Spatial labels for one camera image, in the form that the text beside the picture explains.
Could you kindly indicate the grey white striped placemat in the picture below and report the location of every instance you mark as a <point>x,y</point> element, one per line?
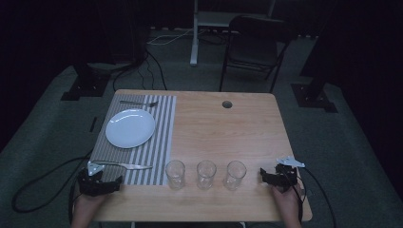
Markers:
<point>158,139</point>

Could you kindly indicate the white metal desk frame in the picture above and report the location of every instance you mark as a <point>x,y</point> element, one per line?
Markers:
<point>195,41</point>

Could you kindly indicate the black folding chair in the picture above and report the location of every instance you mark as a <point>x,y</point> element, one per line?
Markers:
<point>253,50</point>

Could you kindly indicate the silver fork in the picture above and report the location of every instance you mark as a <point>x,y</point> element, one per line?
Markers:
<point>139,103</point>

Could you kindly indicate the small black floor strip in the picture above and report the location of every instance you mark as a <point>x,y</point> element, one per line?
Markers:
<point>93,124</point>

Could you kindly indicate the clear drinking glass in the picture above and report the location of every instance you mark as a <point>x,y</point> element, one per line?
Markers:
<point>206,174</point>
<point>175,174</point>
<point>235,174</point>

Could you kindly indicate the black stand with base plate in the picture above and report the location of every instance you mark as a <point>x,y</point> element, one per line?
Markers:
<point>85,85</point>
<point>313,95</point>

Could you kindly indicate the person's right hand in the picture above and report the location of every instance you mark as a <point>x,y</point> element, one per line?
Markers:
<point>286,202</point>

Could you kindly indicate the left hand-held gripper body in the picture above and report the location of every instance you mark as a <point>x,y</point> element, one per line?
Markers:
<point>95,186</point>

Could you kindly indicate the person's left hand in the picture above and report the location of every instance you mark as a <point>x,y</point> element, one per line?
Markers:
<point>90,204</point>

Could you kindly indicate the silver table knife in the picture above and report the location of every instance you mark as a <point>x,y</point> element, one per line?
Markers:
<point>126,165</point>

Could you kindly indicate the white round plate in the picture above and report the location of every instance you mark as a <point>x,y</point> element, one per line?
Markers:
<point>130,128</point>

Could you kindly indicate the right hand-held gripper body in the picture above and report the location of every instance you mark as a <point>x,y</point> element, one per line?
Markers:
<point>285,175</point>

